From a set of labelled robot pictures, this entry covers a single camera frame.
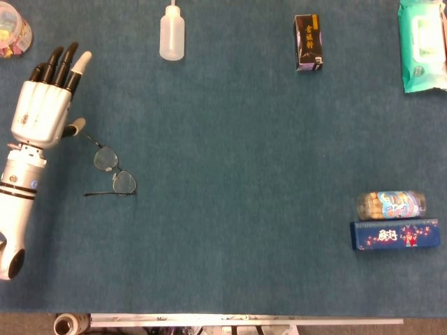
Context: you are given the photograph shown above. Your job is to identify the clear jar of biscuits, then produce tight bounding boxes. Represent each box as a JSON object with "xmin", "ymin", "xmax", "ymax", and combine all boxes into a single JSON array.
[{"xmin": 356, "ymin": 190, "xmax": 427, "ymax": 221}]

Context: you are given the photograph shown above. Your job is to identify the clear jar of colourful items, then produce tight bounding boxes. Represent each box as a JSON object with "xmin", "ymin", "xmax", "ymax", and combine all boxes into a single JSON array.
[{"xmin": 0, "ymin": 0, "xmax": 34, "ymax": 59}]

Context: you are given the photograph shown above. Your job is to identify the translucent white squeeze bottle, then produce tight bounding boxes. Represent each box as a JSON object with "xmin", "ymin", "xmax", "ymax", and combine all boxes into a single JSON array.
[{"xmin": 159, "ymin": 0, "xmax": 186, "ymax": 62}]

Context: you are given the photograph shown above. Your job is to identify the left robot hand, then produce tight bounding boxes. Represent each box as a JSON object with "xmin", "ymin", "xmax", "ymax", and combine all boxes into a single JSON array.
[{"xmin": 10, "ymin": 42, "xmax": 93, "ymax": 150}]

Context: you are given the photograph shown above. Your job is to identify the roll of tape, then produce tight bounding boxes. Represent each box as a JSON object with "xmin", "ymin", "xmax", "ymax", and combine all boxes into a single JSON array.
[{"xmin": 52, "ymin": 313, "xmax": 92, "ymax": 335}]

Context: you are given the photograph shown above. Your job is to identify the green wet wipes pack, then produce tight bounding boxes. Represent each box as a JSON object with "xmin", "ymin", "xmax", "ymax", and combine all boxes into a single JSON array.
[{"xmin": 397, "ymin": 0, "xmax": 447, "ymax": 94}]

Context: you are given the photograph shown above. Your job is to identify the wire-frame eyeglasses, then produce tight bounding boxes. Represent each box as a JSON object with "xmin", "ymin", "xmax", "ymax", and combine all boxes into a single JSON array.
[{"xmin": 82, "ymin": 133, "xmax": 138, "ymax": 197}]

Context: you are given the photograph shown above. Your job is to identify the black carton with gold text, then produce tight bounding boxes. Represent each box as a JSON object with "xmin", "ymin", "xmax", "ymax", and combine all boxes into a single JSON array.
[{"xmin": 293, "ymin": 13, "xmax": 324, "ymax": 73}]

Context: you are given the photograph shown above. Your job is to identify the long blue printed box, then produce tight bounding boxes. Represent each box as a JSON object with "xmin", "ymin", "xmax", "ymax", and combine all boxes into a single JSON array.
[{"xmin": 350, "ymin": 218, "xmax": 441, "ymax": 251}]

